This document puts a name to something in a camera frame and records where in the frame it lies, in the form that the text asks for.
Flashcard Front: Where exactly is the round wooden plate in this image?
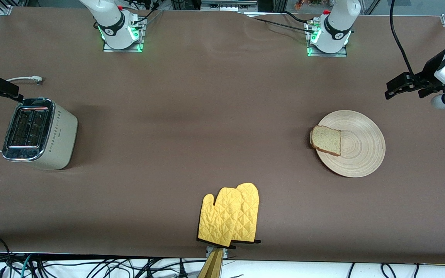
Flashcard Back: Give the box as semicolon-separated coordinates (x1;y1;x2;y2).
314;110;386;178

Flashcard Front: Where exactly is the brown bread slice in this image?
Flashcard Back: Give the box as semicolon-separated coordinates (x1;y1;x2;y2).
310;125;342;157

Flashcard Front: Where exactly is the cream chrome two-slot toaster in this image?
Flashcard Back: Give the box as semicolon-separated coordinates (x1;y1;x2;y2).
2;97;78;171

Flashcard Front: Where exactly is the orange decoration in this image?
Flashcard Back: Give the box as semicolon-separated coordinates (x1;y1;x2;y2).
294;0;332;10

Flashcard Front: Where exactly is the grey power strip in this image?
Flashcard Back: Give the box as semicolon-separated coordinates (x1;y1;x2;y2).
200;0;258;12

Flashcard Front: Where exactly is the yellow quilted oven mitt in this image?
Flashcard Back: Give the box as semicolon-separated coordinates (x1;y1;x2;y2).
197;187;245;248
230;183;262;245

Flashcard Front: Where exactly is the wooden beam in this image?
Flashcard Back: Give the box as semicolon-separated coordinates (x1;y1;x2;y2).
197;248;224;278

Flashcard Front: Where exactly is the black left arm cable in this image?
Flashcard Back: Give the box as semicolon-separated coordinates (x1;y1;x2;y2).
389;0;418;78

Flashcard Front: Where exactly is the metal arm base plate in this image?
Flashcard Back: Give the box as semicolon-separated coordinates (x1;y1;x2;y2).
102;17;146;53
306;19;349;58

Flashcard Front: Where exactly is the black base cable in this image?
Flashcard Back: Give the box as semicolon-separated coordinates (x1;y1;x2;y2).
129;0;166;24
245;11;318;34

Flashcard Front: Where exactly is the teal cable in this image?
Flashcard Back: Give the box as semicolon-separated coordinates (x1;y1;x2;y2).
20;254;34;278

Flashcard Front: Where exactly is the small metal bracket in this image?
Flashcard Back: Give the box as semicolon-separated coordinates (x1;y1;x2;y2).
206;246;229;259

